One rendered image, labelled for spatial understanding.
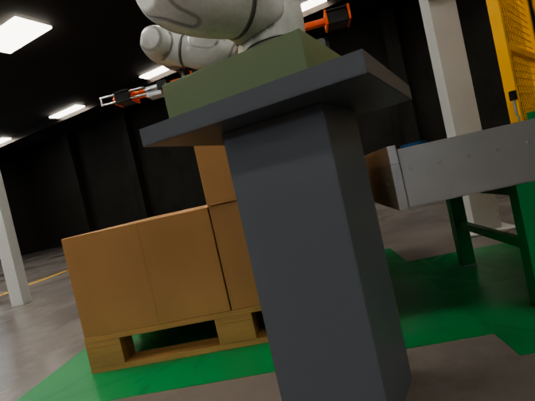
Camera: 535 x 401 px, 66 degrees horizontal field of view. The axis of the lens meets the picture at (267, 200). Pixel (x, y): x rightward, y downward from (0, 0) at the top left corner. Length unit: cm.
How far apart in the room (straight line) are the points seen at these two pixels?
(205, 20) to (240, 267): 94
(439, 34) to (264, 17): 201
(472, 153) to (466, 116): 140
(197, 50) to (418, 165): 77
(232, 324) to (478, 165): 101
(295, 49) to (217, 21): 20
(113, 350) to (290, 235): 108
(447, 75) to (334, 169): 205
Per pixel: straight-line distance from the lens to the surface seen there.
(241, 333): 162
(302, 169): 87
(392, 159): 137
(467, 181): 143
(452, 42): 290
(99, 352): 182
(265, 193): 91
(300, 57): 79
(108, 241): 169
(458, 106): 282
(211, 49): 132
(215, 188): 152
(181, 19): 89
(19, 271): 449
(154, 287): 165
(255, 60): 83
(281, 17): 100
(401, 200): 138
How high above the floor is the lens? 57
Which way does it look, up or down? 2 degrees down
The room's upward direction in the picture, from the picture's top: 13 degrees counter-clockwise
